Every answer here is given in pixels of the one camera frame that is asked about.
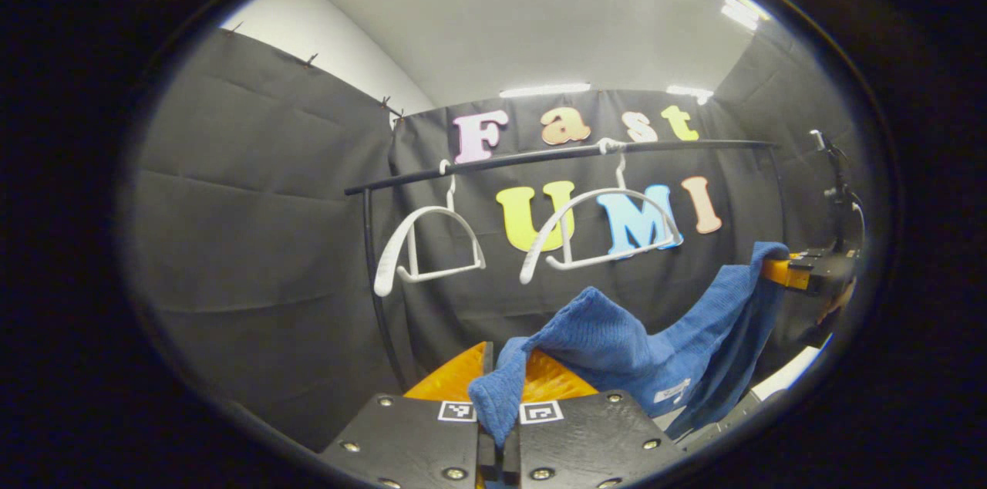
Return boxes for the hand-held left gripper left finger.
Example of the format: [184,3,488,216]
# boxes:
[318,341,496,489]

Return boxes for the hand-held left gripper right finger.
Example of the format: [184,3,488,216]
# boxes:
[517,349,685,489]

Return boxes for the blue corduroy jacket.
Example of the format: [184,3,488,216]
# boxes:
[468,241,791,450]

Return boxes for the white plastic hanger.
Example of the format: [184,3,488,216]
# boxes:
[519,138,685,285]
[374,160,488,298]

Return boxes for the black metal clothes rack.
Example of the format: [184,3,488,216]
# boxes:
[343,138,789,391]

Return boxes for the black stand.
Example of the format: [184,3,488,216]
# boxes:
[808,129,866,252]

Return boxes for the white panel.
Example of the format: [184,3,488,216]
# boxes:
[752,346,824,401]

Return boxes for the black backdrop cloth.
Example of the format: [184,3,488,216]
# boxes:
[123,26,880,451]

